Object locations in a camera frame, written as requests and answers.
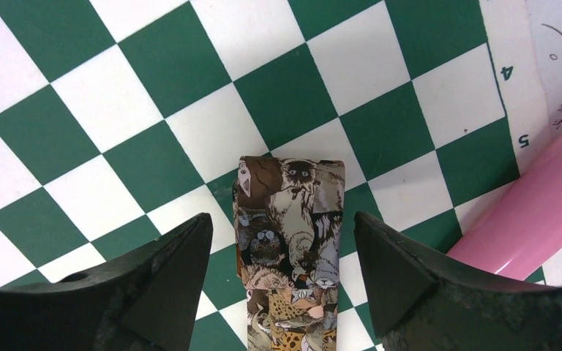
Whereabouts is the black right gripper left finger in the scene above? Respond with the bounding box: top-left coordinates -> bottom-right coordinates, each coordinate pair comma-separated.
0,213 -> 213,350

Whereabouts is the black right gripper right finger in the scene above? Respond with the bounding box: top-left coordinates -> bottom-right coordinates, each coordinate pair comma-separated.
354,212 -> 562,350

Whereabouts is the brown floral patterned tie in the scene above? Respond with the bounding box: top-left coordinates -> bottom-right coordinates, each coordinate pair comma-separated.
233,156 -> 345,350

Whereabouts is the green white chessboard mat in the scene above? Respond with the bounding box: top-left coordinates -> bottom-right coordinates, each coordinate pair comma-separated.
0,1 -> 544,350

